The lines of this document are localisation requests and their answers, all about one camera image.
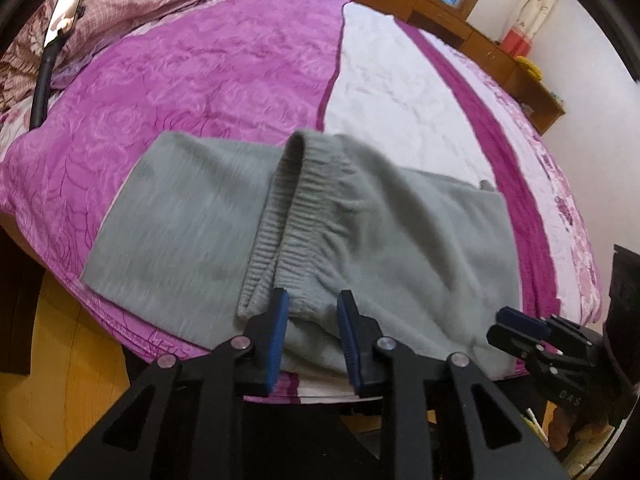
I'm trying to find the cream and red curtain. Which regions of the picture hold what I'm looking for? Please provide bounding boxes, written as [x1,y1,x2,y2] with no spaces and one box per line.
[499,0,557,59]

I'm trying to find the grey pants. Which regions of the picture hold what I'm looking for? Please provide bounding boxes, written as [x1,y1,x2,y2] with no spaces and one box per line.
[81,129,524,381]

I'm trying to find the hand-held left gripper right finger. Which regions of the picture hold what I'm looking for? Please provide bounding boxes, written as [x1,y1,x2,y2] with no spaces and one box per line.
[336,289,571,480]

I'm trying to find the smartphone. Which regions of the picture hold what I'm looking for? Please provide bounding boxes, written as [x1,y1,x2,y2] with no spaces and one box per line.
[43,0,90,47]

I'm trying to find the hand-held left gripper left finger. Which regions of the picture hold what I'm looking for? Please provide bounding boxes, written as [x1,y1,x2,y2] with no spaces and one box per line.
[50,287,291,480]

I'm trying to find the dark wooden bed side rail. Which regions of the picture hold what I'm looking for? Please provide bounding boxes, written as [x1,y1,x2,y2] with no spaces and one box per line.
[0,225,49,377]

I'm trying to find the purple floral bedspread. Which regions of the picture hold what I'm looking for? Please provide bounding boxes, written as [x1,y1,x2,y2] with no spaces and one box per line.
[0,0,604,407]

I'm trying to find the wooden cabinet row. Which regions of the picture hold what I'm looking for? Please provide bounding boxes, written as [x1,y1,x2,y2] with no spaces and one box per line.
[235,0,567,136]

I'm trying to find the yellow cloth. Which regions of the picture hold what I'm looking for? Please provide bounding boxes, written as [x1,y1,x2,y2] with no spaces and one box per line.
[515,55,544,82]

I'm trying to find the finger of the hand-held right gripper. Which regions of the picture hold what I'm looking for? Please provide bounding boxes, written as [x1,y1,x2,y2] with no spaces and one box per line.
[496,306,553,343]
[486,324,551,367]

